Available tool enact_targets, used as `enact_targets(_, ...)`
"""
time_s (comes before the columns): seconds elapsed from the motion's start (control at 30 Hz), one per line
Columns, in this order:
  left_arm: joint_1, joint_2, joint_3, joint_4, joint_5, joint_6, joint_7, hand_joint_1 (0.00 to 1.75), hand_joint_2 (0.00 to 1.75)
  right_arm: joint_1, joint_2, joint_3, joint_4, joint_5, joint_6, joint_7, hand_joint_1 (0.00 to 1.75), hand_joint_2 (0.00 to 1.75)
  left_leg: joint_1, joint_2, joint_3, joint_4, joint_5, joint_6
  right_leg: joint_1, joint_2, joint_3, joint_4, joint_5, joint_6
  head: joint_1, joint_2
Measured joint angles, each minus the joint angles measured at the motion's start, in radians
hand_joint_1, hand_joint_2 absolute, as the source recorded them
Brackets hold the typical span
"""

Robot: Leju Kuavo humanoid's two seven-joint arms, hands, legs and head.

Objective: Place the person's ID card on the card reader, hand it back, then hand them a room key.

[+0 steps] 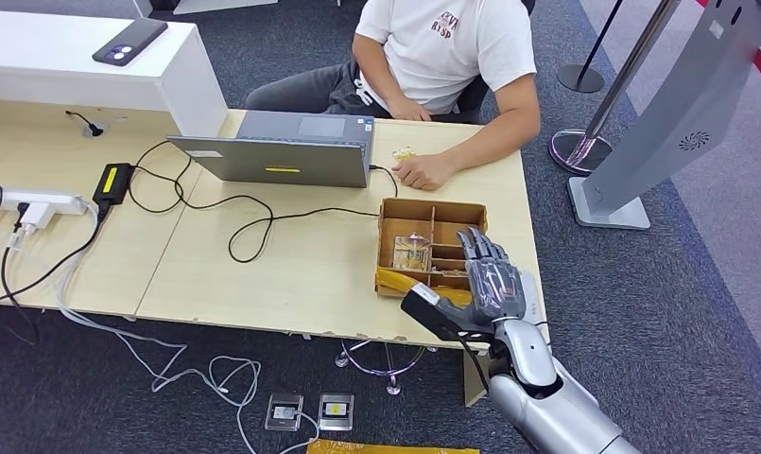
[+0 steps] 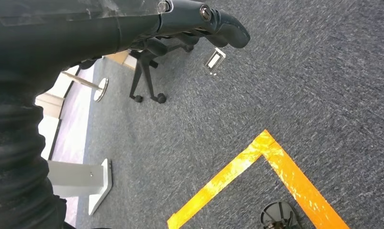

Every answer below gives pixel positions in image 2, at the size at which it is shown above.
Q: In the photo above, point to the chrome base stanchion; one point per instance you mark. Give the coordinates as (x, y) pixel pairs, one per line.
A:
(100, 90)

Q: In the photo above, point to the silver floor socket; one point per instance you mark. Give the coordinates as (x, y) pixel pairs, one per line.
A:
(214, 61)

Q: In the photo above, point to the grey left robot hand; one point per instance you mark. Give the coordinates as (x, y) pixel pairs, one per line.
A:
(68, 38)

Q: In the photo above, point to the orange floor tape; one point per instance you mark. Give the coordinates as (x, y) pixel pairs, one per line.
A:
(242, 164)

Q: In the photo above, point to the black round ribbed base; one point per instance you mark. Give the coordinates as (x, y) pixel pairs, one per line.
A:
(278, 215)

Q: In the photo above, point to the wooden desk leg panel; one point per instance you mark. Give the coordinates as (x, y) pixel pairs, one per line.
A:
(119, 58)

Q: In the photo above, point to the grey kiosk stand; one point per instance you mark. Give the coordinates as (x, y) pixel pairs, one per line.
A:
(74, 177)

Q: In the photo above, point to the black office chair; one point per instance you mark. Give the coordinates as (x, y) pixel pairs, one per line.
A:
(161, 98)

